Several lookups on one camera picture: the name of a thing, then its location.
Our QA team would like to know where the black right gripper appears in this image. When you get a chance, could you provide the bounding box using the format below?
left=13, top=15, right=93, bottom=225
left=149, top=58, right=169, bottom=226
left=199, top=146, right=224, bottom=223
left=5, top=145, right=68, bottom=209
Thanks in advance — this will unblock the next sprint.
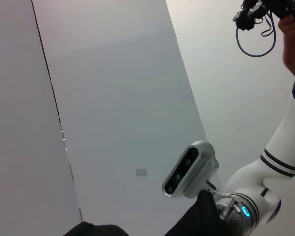
left=163, top=190, right=246, bottom=236

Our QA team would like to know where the black food bag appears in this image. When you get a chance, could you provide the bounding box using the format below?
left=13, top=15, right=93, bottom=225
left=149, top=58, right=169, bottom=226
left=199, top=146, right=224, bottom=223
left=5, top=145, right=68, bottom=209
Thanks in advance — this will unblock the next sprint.
left=62, top=221, right=130, bottom=236

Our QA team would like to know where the black handheld device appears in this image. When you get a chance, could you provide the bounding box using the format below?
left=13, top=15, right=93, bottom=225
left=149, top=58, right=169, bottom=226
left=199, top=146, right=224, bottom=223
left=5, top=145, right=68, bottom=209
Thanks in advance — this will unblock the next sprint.
left=232, top=0, right=295, bottom=31

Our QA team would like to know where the person hand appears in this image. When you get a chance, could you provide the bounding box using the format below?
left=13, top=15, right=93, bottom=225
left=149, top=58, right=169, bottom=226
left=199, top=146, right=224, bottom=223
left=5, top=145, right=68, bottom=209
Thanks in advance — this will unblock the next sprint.
left=277, top=15, right=295, bottom=46

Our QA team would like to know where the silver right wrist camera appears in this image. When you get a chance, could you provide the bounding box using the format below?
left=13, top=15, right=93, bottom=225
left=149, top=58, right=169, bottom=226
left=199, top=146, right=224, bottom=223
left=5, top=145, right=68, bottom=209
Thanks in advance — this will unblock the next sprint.
left=161, top=140, right=220, bottom=199

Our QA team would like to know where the blue cable loop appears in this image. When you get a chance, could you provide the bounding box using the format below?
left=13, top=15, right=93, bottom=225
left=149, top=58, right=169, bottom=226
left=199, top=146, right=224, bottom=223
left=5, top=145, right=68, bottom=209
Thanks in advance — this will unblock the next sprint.
left=236, top=9, right=277, bottom=58

